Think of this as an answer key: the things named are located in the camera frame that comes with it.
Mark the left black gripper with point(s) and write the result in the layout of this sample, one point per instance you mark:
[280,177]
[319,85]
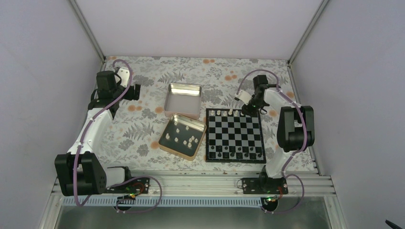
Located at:
[130,96]

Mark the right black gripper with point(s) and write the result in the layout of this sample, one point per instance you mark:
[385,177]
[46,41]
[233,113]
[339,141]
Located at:
[249,112]

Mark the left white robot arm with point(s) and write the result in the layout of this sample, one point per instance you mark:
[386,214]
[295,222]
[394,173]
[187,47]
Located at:
[79,170]

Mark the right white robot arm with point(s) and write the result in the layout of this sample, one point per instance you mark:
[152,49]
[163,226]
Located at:
[296,128]

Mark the black white chess board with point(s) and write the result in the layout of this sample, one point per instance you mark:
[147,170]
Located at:
[242,134]

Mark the gold tin box with pieces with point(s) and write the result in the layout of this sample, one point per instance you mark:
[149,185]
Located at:
[183,130]

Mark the floral patterned table mat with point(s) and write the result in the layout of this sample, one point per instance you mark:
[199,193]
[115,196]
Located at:
[132,138]

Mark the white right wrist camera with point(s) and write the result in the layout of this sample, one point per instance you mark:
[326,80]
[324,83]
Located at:
[243,96]

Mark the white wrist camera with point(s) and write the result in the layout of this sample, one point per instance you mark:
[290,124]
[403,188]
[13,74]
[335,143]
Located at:
[243,96]
[122,76]

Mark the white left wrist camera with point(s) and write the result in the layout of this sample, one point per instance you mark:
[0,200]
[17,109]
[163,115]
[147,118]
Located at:
[122,76]

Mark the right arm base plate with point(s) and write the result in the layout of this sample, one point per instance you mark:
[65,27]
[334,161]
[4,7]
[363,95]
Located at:
[271,186]

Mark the left aluminium corner post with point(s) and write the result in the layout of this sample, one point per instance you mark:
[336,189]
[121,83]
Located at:
[86,27]

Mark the aluminium corner post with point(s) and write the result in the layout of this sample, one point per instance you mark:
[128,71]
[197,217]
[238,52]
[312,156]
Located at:
[86,27]
[315,18]

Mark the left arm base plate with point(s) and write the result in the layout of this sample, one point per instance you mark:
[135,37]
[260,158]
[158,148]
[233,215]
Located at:
[136,187]

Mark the aluminium front rail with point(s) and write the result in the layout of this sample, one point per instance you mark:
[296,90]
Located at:
[221,185]

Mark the right aluminium corner post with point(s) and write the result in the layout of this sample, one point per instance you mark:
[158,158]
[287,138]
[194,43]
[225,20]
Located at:
[315,18]

